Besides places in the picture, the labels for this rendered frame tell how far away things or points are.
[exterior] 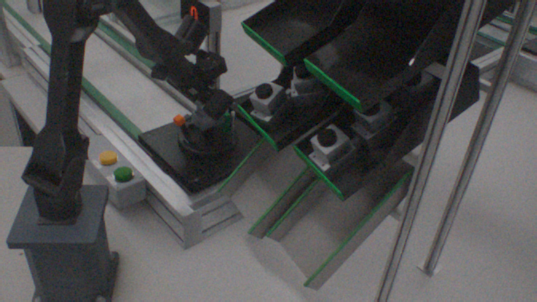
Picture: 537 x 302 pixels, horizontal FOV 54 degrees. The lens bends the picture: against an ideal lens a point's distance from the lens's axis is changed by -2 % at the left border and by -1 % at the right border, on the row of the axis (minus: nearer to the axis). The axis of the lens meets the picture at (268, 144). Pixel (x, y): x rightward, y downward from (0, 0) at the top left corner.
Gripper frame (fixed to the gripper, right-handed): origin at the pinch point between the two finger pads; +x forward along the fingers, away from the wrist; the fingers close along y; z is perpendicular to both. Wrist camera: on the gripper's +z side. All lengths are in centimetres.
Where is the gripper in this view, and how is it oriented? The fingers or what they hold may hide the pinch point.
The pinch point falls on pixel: (210, 101)
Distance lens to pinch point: 121.0
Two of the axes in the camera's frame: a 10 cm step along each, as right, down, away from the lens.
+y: -6.5, -4.9, 5.8
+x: 4.1, 4.2, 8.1
